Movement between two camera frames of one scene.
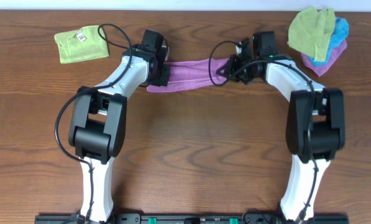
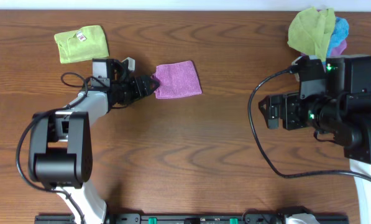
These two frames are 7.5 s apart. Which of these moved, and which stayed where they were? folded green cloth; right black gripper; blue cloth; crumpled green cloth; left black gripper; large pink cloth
Moved: large pink cloth; right black gripper; left black gripper
Stayed: folded green cloth; blue cloth; crumpled green cloth
